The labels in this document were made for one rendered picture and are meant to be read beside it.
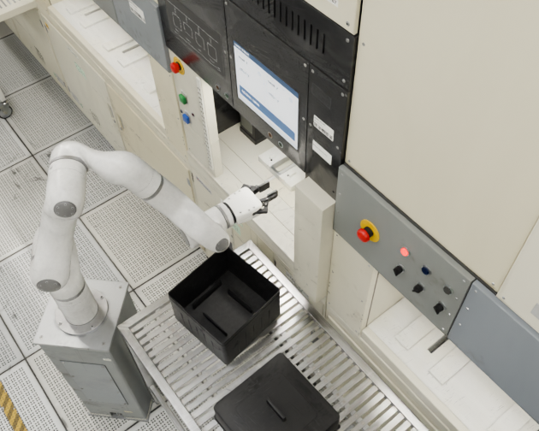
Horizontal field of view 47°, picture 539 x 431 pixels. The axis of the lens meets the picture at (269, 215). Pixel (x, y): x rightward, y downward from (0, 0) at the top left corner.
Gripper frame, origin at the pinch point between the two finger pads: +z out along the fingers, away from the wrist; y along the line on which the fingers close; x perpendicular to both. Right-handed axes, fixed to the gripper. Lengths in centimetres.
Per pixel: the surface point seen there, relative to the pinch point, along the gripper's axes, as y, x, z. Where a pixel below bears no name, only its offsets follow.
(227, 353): 26, -34, -36
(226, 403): 40, -33, -45
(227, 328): 14, -42, -29
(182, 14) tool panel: -43, 42, 0
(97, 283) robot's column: -30, -43, -58
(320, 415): 60, -33, -23
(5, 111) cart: -227, -113, -47
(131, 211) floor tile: -113, -119, -18
